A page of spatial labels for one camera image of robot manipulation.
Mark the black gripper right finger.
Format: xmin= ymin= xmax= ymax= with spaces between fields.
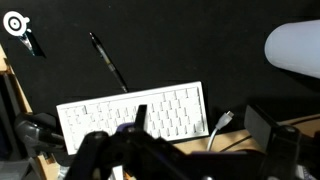
xmin=244 ymin=105 xmax=300 ymax=157

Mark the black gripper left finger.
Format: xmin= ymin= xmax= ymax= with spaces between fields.
xmin=134 ymin=105 xmax=147 ymax=130

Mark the white compact keyboard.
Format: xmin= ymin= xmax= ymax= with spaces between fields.
xmin=57 ymin=81 xmax=209 ymax=155

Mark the black desk mat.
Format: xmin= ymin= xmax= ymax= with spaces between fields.
xmin=0 ymin=0 xmax=320 ymax=130

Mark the black pen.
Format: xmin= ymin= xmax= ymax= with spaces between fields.
xmin=89 ymin=32 xmax=128 ymax=92

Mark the translucent spray bottle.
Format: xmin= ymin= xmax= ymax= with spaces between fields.
xmin=264 ymin=20 xmax=320 ymax=78

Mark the small metal clip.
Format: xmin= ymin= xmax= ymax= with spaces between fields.
xmin=19 ymin=32 xmax=46 ymax=57

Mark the white usb cable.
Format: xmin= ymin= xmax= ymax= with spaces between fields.
xmin=205 ymin=110 xmax=235 ymax=153

